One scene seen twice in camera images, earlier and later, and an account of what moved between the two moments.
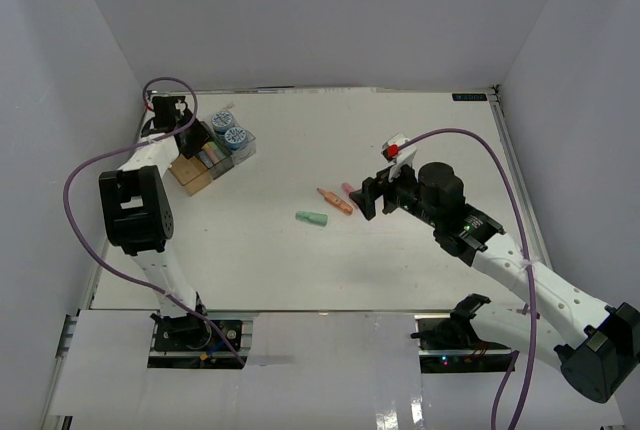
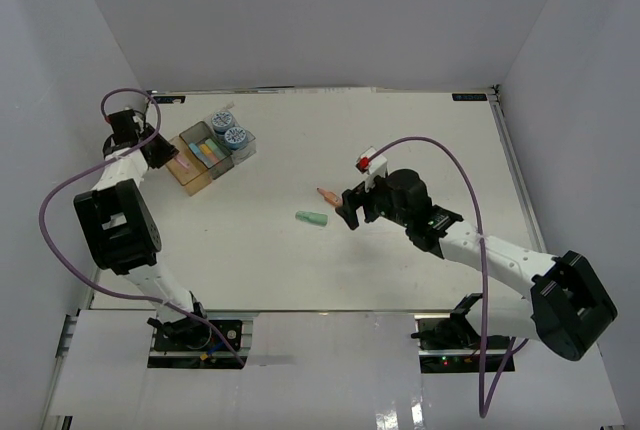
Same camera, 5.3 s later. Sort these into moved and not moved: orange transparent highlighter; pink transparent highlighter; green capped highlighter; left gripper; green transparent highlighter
Moved: left gripper; pink transparent highlighter
Not moved: orange transparent highlighter; green capped highlighter; green transparent highlighter
